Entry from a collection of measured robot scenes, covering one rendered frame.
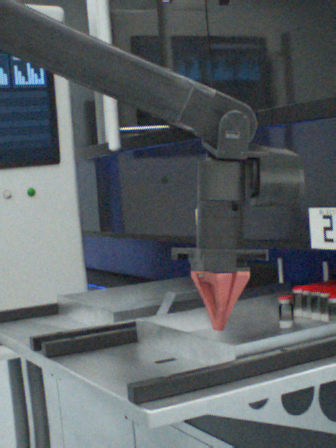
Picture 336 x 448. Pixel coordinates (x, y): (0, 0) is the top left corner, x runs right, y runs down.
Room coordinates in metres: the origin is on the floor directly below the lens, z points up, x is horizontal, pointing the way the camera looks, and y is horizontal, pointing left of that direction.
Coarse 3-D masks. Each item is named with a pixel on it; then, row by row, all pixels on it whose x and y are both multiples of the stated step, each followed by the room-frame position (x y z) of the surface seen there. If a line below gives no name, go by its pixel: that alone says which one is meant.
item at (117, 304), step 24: (120, 288) 1.43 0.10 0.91; (144, 288) 1.45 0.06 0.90; (168, 288) 1.47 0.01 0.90; (192, 288) 1.50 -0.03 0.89; (264, 288) 1.27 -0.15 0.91; (288, 288) 1.30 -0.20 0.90; (72, 312) 1.30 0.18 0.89; (96, 312) 1.20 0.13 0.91; (120, 312) 1.15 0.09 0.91; (144, 312) 1.16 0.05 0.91; (168, 312) 1.18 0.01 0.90
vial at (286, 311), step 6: (282, 300) 1.06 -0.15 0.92; (288, 300) 1.06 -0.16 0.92; (282, 306) 1.06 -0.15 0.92; (288, 306) 1.06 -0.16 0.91; (282, 312) 1.06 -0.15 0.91; (288, 312) 1.06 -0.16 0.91; (282, 318) 1.06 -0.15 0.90; (288, 318) 1.06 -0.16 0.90; (282, 324) 1.06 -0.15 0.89; (288, 324) 1.06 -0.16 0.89; (294, 324) 1.06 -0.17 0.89
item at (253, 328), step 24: (192, 312) 1.11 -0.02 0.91; (240, 312) 1.15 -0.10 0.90; (264, 312) 1.17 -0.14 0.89; (144, 336) 1.05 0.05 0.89; (168, 336) 0.98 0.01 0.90; (192, 336) 0.92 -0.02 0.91; (216, 336) 1.05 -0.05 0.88; (240, 336) 1.04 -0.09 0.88; (264, 336) 1.02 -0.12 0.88; (288, 336) 0.88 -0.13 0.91; (312, 336) 0.89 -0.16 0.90; (192, 360) 0.93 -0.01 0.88; (216, 360) 0.88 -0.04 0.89
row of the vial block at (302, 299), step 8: (296, 288) 1.14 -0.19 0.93; (304, 288) 1.13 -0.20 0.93; (312, 288) 1.12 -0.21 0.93; (320, 288) 1.11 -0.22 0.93; (296, 296) 1.14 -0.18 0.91; (304, 296) 1.12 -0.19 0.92; (312, 296) 1.10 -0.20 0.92; (320, 296) 1.09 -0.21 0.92; (296, 304) 1.14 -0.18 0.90; (304, 304) 1.12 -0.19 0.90; (312, 304) 1.10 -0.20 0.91; (320, 304) 1.08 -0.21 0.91; (296, 312) 1.14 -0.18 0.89; (304, 312) 1.12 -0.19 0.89; (312, 312) 1.10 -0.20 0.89; (320, 312) 1.09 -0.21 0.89; (328, 320) 1.07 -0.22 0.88
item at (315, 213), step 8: (312, 208) 1.11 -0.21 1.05; (320, 208) 1.09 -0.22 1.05; (328, 208) 1.07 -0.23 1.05; (312, 216) 1.11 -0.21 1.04; (320, 216) 1.09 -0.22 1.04; (312, 224) 1.11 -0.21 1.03; (320, 224) 1.09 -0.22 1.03; (328, 224) 1.07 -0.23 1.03; (312, 232) 1.11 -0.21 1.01; (320, 232) 1.09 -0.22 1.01; (328, 232) 1.08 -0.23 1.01; (312, 240) 1.11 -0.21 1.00; (320, 240) 1.09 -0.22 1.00; (328, 248) 1.08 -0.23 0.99
